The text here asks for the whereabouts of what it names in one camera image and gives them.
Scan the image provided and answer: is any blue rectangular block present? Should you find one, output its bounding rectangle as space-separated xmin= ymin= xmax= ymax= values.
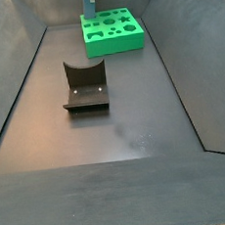
xmin=83 ymin=0 xmax=96 ymax=19

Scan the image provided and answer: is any black curved holder stand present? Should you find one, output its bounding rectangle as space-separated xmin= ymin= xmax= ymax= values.
xmin=63 ymin=60 xmax=110 ymax=112

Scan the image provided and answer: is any green foam shape board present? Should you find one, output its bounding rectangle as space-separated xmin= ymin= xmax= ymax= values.
xmin=80 ymin=8 xmax=145 ymax=58

